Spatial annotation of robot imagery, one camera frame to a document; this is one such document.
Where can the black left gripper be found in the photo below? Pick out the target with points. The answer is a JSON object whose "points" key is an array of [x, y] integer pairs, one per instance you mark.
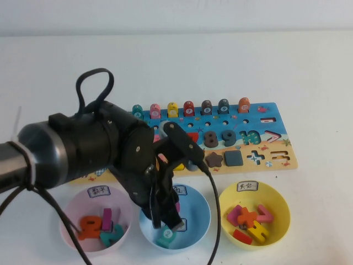
{"points": [[138, 165]]}

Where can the paper label inside blue bowl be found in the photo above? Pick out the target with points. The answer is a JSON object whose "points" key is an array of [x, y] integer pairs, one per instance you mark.
{"points": [[185, 224]]}

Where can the blue plastic bowl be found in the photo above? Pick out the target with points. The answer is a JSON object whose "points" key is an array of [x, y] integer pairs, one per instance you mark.
{"points": [[197, 218]]}

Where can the pink plastic bowl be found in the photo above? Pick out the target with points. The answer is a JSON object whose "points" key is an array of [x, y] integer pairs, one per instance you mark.
{"points": [[121, 209]]}

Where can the yellow pentagon piece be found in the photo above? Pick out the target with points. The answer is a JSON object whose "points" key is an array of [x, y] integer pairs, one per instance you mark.
{"points": [[179, 167]]}

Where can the pink trapezoid piece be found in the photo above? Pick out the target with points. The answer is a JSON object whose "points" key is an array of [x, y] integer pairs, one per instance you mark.
{"points": [[161, 158]]}

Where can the magenta number one piece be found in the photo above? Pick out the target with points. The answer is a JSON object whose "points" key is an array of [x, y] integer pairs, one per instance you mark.
{"points": [[106, 219]]}

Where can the teal number two piece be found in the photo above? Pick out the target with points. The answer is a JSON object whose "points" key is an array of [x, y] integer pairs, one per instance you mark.
{"points": [[106, 238]]}

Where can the paper label on pink bowl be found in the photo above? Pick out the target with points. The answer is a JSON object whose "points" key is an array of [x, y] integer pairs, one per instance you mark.
{"points": [[98, 191]]}

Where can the magenta rectangle piece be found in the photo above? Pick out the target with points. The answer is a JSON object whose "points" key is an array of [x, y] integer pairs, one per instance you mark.
{"points": [[233, 215]]}

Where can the brown star piece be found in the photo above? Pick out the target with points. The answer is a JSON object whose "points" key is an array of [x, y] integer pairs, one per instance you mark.
{"points": [[214, 160]]}

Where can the orange number ten piece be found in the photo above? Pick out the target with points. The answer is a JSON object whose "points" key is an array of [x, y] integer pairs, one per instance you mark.
{"points": [[89, 235]]}

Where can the small dark wooden piece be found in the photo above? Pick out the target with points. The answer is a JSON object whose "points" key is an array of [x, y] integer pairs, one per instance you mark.
{"points": [[243, 227]]}

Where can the red number seven piece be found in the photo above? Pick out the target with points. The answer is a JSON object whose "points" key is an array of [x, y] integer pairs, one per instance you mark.
{"points": [[193, 136]]}

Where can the orange plus sign piece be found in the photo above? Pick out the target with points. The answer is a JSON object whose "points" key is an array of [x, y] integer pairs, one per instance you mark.
{"points": [[246, 216]]}

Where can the red minus sign piece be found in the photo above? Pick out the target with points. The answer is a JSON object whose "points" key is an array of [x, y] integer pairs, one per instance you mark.
{"points": [[242, 237]]}

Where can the brown number eight piece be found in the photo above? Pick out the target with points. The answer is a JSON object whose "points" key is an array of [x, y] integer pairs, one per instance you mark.
{"points": [[211, 139]]}

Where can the paper label on yellow bowl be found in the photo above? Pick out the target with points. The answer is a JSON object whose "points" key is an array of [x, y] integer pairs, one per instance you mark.
{"points": [[247, 186]]}

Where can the dark grey square piece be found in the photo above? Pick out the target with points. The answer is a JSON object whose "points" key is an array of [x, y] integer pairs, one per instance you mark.
{"points": [[233, 158]]}

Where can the yellow equals sign piece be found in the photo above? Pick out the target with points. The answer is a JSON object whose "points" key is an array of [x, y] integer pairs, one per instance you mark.
{"points": [[257, 232]]}

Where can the dark grey number nine piece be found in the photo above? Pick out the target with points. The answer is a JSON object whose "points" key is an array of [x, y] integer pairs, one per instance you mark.
{"points": [[233, 138]]}

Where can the pink greater-than sign piece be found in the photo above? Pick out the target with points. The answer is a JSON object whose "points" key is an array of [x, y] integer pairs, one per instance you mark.
{"points": [[266, 218]]}

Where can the yellow plastic bowl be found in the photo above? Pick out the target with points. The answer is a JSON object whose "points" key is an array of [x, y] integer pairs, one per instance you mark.
{"points": [[278, 204]]}

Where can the colourful wooden puzzle board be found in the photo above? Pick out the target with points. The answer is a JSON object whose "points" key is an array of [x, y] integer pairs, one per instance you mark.
{"points": [[234, 121]]}

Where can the magenta fish peg one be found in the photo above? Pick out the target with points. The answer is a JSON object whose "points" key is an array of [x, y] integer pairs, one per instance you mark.
{"points": [[178, 207]]}

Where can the teal fish peg two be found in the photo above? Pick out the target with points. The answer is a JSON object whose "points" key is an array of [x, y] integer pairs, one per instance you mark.
{"points": [[166, 236]]}

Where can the paper label on blue rim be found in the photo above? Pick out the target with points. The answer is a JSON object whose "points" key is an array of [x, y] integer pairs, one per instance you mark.
{"points": [[180, 190]]}

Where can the pink fish peg five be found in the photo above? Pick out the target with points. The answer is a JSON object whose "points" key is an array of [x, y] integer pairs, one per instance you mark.
{"points": [[155, 110]]}

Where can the yellow fish peg six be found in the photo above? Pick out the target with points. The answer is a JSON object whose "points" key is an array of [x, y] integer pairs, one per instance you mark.
{"points": [[173, 110]]}

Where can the teal fish peg four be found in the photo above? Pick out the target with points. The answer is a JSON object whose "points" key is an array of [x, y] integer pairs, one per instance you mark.
{"points": [[138, 110]]}

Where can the red fish peg seven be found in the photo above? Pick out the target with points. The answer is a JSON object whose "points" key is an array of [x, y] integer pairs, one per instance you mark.
{"points": [[189, 108]]}

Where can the brown fish peg eight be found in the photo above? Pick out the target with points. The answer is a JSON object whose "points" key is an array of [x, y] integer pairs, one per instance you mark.
{"points": [[207, 107]]}

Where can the dark grey fish peg nine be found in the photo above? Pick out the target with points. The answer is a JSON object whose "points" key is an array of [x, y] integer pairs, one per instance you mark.
{"points": [[224, 106]]}

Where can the orange fish peg ten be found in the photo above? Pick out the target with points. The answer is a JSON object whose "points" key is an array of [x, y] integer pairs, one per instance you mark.
{"points": [[244, 105]]}

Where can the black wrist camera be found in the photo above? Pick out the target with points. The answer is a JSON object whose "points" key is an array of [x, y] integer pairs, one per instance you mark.
{"points": [[182, 146]]}

